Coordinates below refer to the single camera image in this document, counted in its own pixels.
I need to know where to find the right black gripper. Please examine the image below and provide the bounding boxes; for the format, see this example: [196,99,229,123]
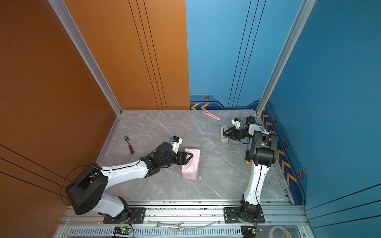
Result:
[223,127,253,141]

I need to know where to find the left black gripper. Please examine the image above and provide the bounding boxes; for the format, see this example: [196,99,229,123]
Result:
[160,151,193,169]

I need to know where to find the pink wrapping paper sheet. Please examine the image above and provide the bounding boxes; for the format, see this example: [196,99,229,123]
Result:
[181,148,200,181]

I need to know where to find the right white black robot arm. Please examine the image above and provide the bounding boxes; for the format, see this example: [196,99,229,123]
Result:
[222,124,278,223]

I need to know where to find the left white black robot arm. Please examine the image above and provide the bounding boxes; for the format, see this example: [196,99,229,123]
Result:
[65,141,193,223]

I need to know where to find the white tape dispenser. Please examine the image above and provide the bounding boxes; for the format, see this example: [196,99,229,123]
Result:
[220,126,228,143]

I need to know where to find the pink scissors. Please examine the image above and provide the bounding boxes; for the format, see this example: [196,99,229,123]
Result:
[204,111,220,121]

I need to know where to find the left green circuit board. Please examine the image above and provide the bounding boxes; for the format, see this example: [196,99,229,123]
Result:
[113,226,135,238]

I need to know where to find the green circuit board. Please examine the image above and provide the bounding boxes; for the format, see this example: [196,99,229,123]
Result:
[113,226,135,238]
[241,226,257,238]

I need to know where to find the right green circuit board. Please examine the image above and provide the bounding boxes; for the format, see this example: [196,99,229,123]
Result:
[241,226,257,238]

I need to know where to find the white tape roll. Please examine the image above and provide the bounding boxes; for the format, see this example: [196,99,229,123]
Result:
[269,226,292,238]

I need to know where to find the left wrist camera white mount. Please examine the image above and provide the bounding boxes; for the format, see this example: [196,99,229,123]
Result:
[169,136,183,154]

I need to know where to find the yellow handled screwdriver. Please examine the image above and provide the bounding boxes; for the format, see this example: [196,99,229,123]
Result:
[245,150,251,165]

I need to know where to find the red handled ratchet tool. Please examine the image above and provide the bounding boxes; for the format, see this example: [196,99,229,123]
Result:
[124,136,135,154]

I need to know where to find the silver wrench on rail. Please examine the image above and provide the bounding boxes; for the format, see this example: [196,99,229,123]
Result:
[148,221,185,231]

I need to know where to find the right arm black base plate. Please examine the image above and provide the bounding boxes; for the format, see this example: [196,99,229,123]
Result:
[223,206,265,224]

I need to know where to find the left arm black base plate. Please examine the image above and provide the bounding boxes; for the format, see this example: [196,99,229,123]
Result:
[103,207,146,225]

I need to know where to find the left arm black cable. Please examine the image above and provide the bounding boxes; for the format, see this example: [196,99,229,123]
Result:
[59,165,90,206]

